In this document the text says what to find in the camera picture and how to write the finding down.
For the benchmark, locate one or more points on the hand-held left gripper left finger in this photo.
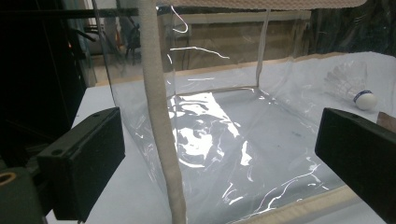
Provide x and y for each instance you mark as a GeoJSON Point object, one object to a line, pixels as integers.
{"type": "Point", "coordinates": [81, 161]}

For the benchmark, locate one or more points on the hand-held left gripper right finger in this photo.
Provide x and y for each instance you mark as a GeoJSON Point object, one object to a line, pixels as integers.
{"type": "Point", "coordinates": [358, 152]}

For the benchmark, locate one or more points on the white feather shuttlecock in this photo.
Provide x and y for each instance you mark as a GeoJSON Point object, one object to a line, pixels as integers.
{"type": "Point", "coordinates": [351, 85]}

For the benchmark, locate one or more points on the clear plastic bag beige trim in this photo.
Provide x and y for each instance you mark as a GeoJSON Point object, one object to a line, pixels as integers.
{"type": "Point", "coordinates": [236, 130]}

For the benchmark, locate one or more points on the brown object at edge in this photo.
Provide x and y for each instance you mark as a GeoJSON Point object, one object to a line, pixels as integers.
{"type": "Point", "coordinates": [387, 122]}

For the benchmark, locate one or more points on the dark metal stand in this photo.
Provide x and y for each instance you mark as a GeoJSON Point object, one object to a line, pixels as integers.
{"type": "Point", "coordinates": [43, 62]}

